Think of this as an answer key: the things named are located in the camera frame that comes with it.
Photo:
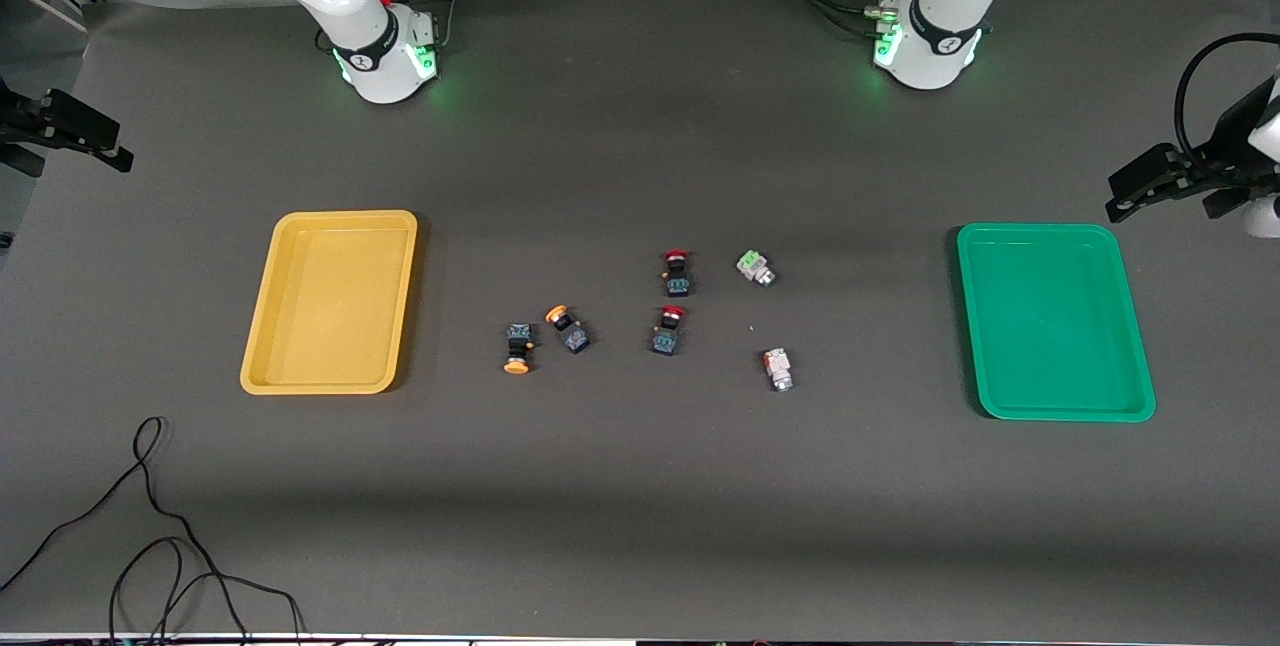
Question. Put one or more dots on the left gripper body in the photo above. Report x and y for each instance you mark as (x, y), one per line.
(1226, 139)

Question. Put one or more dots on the yellow push button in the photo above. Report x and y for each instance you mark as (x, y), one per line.
(570, 331)
(518, 341)

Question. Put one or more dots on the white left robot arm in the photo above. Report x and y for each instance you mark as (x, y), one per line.
(945, 36)

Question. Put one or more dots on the silver left arm base connector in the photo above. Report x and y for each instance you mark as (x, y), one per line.
(882, 12)

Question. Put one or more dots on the green plastic tray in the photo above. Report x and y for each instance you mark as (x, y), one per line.
(1050, 326)

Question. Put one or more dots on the yellow plastic tray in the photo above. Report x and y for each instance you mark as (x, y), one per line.
(330, 306)

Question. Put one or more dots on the red push button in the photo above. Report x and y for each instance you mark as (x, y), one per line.
(677, 278)
(667, 336)

